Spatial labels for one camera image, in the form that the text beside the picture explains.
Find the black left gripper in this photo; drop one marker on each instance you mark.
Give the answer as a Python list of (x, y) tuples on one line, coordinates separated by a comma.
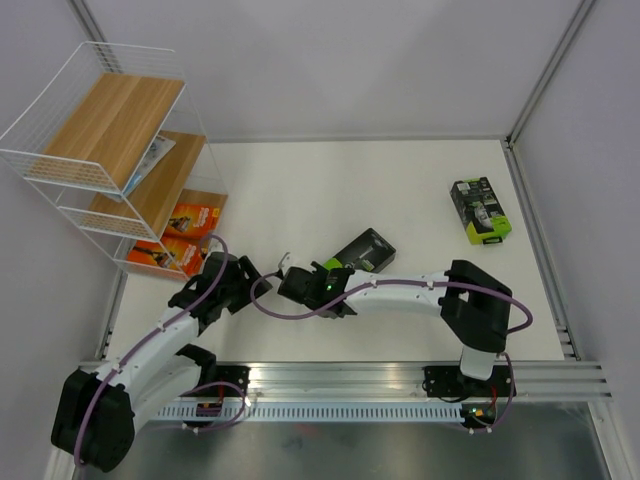
[(248, 284)]

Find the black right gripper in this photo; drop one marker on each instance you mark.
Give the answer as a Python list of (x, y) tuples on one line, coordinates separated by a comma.
[(315, 269)]

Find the black green razor box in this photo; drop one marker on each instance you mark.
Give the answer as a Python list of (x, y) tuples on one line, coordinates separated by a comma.
[(369, 252), (480, 212)]

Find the orange Gillette Fusion5 razor box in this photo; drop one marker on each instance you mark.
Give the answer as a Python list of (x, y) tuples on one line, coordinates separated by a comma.
[(192, 221)]

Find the white Gillette SkinGuard razor pack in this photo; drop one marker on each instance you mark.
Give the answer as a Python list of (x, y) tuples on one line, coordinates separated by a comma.
[(159, 148)]

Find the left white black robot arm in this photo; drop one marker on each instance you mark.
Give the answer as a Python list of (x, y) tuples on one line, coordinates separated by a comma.
[(100, 411)]

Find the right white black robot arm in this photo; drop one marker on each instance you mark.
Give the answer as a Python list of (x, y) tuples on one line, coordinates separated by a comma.
[(473, 304)]

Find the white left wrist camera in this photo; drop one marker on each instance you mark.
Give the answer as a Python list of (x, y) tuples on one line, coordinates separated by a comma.
[(285, 262)]

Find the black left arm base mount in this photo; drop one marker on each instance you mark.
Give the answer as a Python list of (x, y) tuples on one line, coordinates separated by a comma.
[(228, 381)]

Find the aluminium table rail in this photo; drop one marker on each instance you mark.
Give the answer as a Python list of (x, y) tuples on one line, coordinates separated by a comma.
[(533, 381)]

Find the white slotted cable duct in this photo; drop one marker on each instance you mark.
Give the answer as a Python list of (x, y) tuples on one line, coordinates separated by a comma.
[(315, 412)]

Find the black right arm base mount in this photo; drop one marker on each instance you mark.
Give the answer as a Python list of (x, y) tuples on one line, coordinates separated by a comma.
[(446, 382)]

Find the white wire wooden shelf rack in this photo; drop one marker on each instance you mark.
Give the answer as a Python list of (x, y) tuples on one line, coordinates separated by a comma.
[(82, 138)]

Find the aluminium corner frame post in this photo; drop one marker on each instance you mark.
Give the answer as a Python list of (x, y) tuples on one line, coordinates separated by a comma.
[(561, 50)]

